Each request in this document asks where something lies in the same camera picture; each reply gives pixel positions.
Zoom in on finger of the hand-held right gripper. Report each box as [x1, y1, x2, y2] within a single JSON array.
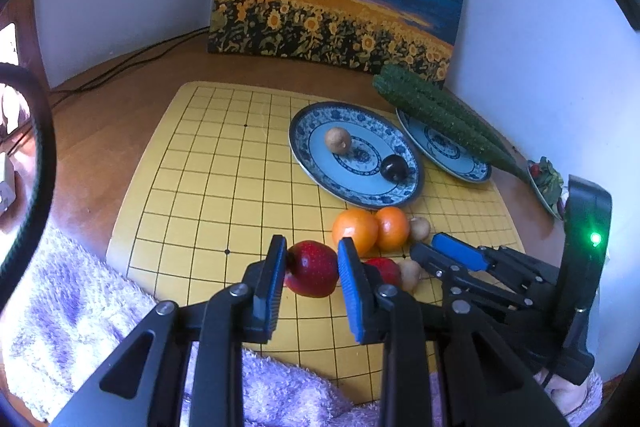
[[431, 232, 560, 289], [410, 243, 547, 324]]

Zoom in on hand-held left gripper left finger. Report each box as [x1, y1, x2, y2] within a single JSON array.
[[50, 235, 288, 427]]

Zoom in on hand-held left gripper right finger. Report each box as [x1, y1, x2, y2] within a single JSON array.
[[338, 238, 571, 427]]

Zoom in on brown longan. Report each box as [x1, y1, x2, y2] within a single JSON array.
[[398, 259, 423, 293], [409, 216, 432, 242], [325, 127, 352, 154]]

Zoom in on small dark red apple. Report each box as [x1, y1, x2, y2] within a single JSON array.
[[365, 257, 402, 288]]

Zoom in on large red apple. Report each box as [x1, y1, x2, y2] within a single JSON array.
[[284, 240, 341, 298]]

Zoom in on small orange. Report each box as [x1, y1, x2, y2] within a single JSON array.
[[375, 206, 412, 252]]

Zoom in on large orange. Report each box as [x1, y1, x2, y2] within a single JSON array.
[[332, 208, 380, 258]]

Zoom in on large blue patterned plate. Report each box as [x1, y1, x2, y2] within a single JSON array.
[[288, 103, 426, 210]]

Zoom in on small dish with greens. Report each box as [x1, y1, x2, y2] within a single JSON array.
[[525, 157, 569, 220]]

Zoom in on small blue patterned plate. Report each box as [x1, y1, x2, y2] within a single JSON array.
[[395, 107, 493, 182]]

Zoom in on dark purple plum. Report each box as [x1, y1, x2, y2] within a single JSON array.
[[380, 154, 407, 181]]

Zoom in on yellow grid game board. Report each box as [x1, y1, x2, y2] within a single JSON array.
[[106, 81, 526, 405]]

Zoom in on green cucumbers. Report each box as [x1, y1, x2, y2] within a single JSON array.
[[372, 74, 531, 182]]

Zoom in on green bitter gourd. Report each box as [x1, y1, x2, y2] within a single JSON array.
[[382, 63, 516, 158]]

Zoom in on purple fuzzy blanket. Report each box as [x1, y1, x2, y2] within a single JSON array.
[[0, 222, 446, 427]]

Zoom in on black round frame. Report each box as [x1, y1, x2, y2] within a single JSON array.
[[0, 62, 56, 308]]

